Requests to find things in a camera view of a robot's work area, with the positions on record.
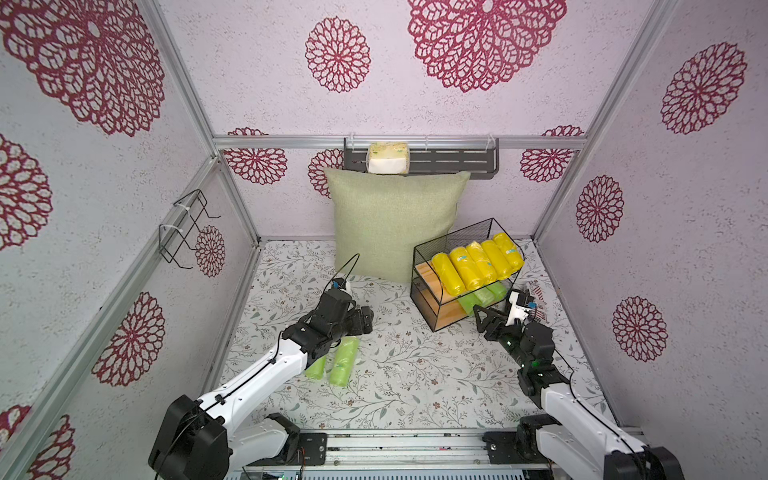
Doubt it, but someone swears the green roll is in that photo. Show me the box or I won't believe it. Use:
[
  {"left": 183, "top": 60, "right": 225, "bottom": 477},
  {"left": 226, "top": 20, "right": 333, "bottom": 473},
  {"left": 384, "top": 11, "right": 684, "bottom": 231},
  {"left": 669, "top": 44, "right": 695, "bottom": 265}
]
[
  {"left": 329, "top": 336, "right": 360, "bottom": 387},
  {"left": 304, "top": 355, "right": 327, "bottom": 381},
  {"left": 487, "top": 281, "right": 508, "bottom": 302},
  {"left": 474, "top": 287, "right": 496, "bottom": 307}
]

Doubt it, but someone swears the green roll diagonal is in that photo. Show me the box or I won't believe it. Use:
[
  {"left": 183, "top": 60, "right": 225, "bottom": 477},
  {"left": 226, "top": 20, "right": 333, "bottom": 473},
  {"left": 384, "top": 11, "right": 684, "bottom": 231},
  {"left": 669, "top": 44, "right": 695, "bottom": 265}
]
[{"left": 457, "top": 293, "right": 481, "bottom": 316}]

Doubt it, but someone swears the yellow roll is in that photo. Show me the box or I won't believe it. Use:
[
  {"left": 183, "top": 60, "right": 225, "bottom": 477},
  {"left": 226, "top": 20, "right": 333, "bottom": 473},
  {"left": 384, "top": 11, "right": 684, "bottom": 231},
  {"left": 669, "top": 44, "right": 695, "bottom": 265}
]
[
  {"left": 431, "top": 252, "right": 466, "bottom": 297},
  {"left": 493, "top": 232, "right": 524, "bottom": 273},
  {"left": 481, "top": 240, "right": 513, "bottom": 280},
  {"left": 449, "top": 246, "right": 484, "bottom": 291},
  {"left": 466, "top": 241, "right": 497, "bottom": 285}
]

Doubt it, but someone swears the green roll front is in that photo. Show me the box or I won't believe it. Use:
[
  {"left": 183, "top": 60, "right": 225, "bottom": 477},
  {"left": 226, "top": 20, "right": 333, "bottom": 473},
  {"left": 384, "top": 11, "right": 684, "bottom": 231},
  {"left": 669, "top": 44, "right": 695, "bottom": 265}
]
[{"left": 474, "top": 287, "right": 496, "bottom": 307}]

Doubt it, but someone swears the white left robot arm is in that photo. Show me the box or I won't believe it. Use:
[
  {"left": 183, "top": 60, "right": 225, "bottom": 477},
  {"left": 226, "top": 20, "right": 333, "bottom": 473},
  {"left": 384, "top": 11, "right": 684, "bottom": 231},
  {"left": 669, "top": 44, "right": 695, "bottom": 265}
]
[{"left": 148, "top": 288, "right": 374, "bottom": 479}]

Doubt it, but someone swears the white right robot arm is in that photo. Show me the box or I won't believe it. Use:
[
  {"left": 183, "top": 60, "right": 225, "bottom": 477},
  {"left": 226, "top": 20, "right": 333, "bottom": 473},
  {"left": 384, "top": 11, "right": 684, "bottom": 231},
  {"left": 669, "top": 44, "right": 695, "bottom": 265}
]
[{"left": 473, "top": 306, "right": 684, "bottom": 479}]

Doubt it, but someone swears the green cushion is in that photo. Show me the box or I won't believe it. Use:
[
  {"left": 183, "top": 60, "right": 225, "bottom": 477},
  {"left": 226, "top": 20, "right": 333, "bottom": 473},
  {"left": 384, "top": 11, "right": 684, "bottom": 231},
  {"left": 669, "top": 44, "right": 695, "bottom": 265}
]
[{"left": 324, "top": 168, "right": 470, "bottom": 283}]

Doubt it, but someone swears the white yellow sponge pack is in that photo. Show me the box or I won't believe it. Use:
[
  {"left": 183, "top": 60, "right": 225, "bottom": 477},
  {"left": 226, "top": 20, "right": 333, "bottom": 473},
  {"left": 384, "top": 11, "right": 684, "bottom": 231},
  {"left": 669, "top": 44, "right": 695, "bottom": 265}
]
[{"left": 366, "top": 142, "right": 410, "bottom": 175}]

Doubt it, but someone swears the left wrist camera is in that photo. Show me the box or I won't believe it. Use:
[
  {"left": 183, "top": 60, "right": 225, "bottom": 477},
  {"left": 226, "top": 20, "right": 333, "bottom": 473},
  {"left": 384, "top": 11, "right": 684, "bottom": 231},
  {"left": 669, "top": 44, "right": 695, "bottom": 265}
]
[{"left": 330, "top": 277, "right": 352, "bottom": 295}]

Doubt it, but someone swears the metal base rail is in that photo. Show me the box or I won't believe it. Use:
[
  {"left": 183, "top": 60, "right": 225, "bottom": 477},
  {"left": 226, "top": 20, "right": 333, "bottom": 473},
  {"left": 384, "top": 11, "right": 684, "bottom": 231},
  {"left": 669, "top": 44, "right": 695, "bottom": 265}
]
[{"left": 227, "top": 427, "right": 649, "bottom": 480}]

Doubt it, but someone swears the grey wall rack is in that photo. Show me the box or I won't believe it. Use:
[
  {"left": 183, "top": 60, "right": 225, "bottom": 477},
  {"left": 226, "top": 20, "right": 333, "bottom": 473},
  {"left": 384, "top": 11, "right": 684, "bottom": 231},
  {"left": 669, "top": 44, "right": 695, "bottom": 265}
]
[{"left": 343, "top": 138, "right": 499, "bottom": 180}]

